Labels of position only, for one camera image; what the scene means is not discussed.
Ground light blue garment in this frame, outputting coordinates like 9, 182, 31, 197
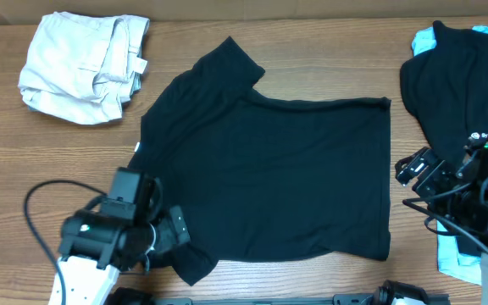
411, 27, 481, 286

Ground beige folded trousers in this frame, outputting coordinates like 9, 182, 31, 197
18, 12, 150, 125

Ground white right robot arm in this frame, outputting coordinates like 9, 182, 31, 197
395, 135, 488, 304

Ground black t-shirt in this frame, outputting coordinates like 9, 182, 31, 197
130, 39, 391, 285

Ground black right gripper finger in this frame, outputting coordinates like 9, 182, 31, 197
395, 147, 437, 186
412, 163, 443, 191

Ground black garment with logo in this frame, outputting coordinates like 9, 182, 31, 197
400, 20, 488, 165

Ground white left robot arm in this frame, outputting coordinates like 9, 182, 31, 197
49, 168, 190, 304

